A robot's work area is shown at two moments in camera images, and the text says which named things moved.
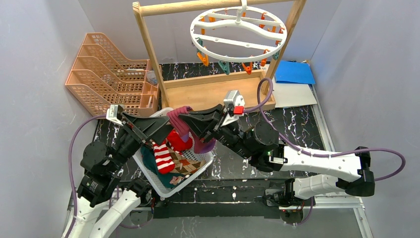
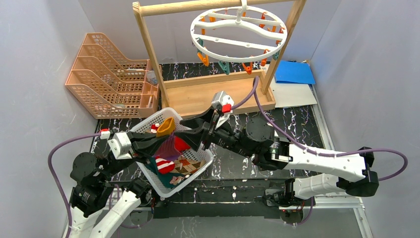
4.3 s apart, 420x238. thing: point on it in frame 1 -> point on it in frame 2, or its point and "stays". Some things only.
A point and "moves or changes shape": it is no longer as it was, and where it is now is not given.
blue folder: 294,72 stays
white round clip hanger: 237,33 stays
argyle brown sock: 183,165 stays
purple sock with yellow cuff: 181,128 moves or changes shape
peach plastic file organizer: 102,77 stays
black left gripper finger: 157,132 -> 146,148
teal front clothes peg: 226,68 stays
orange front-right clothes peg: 263,61 stays
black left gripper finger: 142,121 -> 134,137
